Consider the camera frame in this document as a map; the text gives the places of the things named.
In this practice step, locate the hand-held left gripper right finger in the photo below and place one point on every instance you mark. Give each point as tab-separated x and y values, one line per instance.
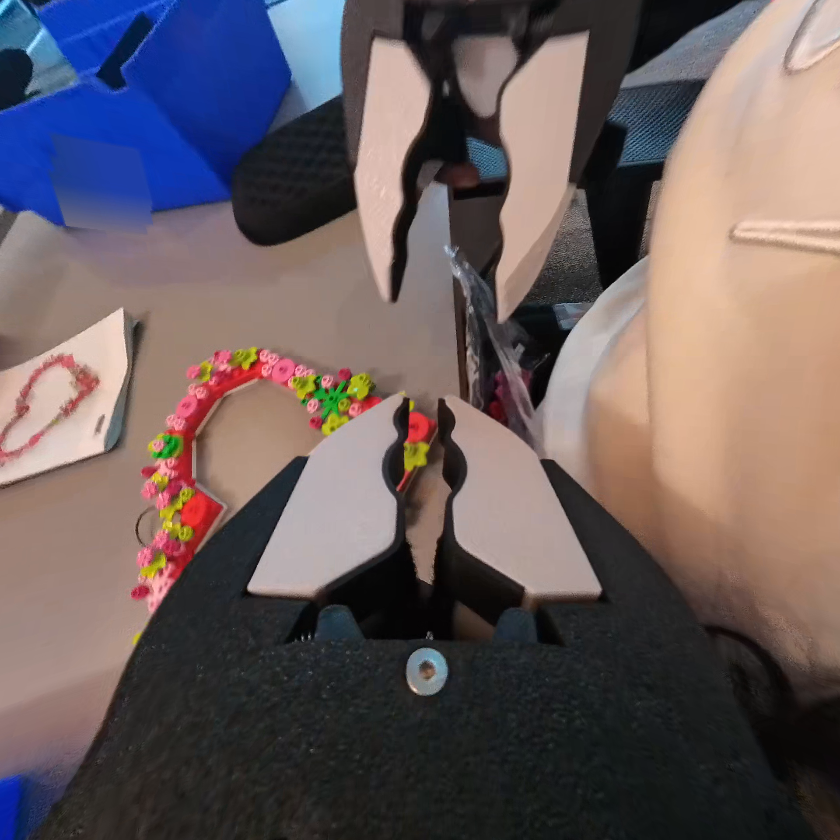
518	518

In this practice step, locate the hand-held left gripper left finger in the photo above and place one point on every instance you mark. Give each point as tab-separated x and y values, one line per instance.
328	512

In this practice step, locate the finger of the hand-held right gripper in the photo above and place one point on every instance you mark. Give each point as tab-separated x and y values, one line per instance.
538	164
387	144

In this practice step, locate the red heart brick frame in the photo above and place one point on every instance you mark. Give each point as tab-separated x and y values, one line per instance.
197	512

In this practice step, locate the clear plastic bag of bricks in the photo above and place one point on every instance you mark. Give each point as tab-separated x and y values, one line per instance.
489	341

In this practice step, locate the grey desk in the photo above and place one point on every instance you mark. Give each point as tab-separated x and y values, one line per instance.
295	295

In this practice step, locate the black mesh office chair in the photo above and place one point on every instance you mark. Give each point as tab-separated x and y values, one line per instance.
289	170

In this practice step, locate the person's white undershirt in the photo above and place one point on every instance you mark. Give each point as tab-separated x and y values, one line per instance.
604	367

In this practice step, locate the blue plastic crate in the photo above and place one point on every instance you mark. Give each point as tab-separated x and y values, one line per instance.
197	85

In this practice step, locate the person's beige shirt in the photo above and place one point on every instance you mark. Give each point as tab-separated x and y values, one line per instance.
754	394

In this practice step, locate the white instruction booklet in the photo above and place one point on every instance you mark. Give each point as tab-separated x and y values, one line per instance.
85	341

